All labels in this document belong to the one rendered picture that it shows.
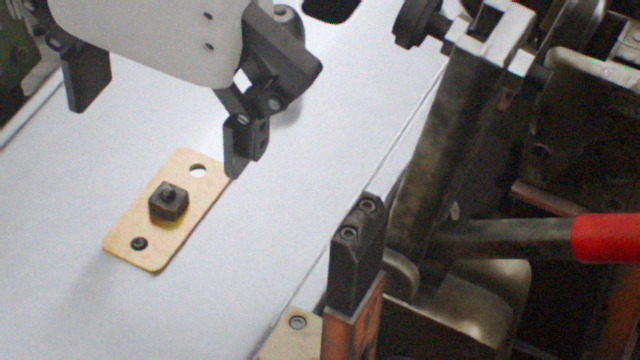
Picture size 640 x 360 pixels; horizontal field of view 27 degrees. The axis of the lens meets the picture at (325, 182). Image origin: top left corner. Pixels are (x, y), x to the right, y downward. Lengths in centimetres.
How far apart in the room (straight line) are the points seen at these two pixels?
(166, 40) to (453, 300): 18
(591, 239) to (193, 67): 19
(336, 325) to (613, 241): 13
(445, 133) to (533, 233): 7
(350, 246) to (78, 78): 24
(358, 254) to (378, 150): 29
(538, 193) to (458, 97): 29
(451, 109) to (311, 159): 23
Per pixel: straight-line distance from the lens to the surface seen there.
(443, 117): 55
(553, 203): 82
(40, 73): 124
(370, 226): 49
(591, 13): 73
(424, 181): 59
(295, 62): 60
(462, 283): 66
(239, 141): 65
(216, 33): 59
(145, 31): 61
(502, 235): 61
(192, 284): 71
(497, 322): 65
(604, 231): 58
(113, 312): 70
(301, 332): 61
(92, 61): 69
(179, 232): 73
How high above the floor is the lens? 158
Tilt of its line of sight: 50 degrees down
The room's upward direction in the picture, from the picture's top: 4 degrees clockwise
